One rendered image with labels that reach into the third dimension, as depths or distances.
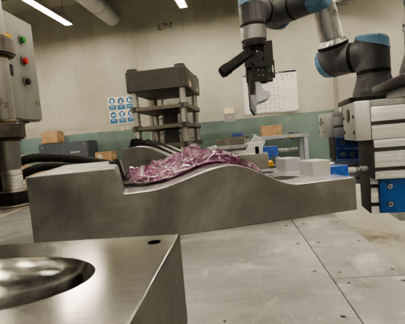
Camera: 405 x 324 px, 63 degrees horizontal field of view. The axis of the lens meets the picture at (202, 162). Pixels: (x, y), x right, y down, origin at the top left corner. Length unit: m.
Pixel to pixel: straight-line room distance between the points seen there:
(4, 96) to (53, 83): 7.79
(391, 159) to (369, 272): 0.51
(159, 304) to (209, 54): 7.60
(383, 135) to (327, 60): 0.66
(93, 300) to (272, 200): 0.40
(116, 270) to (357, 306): 0.19
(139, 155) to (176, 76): 4.19
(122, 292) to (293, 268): 0.23
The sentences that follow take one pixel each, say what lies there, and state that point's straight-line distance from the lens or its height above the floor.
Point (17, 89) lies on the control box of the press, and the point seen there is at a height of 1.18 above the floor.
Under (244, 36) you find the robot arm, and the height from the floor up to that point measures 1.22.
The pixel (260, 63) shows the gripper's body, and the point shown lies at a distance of 1.01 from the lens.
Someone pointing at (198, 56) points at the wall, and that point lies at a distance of 7.77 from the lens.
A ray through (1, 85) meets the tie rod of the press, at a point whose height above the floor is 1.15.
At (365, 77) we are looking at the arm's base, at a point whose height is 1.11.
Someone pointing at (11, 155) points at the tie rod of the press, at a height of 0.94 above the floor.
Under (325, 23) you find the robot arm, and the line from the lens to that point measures 1.44.
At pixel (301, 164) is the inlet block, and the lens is 0.66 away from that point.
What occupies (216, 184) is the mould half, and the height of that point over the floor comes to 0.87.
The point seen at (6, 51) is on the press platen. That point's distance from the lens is 1.18.
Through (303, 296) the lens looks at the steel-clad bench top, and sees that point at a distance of 0.32.
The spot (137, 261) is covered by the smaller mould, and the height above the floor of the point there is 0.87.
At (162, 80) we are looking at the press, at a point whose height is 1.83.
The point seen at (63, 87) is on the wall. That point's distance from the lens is 8.80.
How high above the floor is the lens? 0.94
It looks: 4 degrees down
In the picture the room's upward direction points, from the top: 5 degrees counter-clockwise
